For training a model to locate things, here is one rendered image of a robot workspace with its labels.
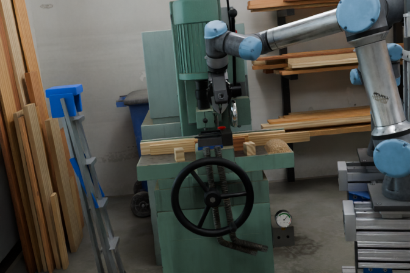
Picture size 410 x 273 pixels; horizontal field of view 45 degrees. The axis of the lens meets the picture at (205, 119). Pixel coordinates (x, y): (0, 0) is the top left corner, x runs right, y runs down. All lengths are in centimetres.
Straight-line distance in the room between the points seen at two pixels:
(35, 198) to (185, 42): 161
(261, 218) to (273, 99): 253
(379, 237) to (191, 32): 98
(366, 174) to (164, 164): 82
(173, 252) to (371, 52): 108
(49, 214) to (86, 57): 163
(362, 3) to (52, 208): 232
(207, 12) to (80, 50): 259
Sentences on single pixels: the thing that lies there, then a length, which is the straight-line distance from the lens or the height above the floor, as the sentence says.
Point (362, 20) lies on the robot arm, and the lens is 144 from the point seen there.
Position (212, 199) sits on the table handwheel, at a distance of 172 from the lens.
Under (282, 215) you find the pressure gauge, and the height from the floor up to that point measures 68.
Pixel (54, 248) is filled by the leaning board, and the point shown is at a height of 14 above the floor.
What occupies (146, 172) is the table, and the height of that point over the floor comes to 87.
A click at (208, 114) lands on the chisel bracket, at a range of 197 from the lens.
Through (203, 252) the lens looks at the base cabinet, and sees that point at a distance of 201.
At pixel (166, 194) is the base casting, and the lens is 193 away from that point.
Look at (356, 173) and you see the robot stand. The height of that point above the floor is 76.
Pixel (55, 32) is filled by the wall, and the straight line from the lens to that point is 444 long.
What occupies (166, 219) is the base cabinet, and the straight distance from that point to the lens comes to 196.
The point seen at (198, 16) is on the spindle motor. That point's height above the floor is 144.
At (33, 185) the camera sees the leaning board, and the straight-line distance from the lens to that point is 315.
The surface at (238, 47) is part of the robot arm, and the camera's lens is 161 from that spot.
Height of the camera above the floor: 137
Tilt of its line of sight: 10 degrees down
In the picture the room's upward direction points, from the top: 5 degrees counter-clockwise
